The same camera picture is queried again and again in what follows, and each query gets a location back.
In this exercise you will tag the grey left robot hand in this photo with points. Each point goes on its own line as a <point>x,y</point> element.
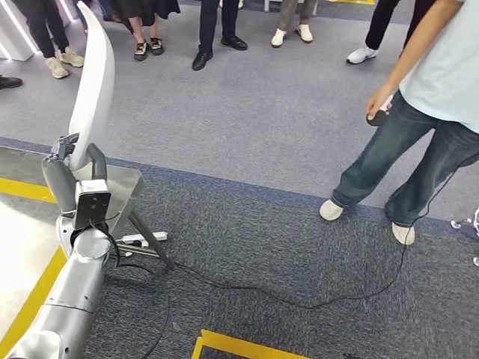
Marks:
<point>60,183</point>

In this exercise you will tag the person's hand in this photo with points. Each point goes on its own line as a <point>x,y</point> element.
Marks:
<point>380,99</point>

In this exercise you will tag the black handheld controller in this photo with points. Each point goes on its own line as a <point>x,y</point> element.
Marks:
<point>378,120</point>

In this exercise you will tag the white curved plastic part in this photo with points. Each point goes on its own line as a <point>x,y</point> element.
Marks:
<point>94,89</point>

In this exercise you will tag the person's forearm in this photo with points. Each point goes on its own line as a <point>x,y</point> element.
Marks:
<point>415,49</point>

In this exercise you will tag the yellow tape on workbench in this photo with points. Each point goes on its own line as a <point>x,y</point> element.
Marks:
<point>22,190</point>

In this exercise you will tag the steel workbench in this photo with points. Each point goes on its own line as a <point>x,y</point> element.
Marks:
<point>22,238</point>

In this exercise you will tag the white power strip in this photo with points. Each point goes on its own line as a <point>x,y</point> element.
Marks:
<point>149,237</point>

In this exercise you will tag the white lit plinth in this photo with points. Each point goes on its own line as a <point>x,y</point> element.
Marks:
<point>11,34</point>

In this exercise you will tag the chrome chair base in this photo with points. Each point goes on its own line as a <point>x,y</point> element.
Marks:
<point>476,218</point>

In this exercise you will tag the yellow floor tape square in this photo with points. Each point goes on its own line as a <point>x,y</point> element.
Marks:
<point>232,344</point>

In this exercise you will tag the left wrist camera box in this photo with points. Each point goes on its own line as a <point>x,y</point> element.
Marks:
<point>91,203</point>

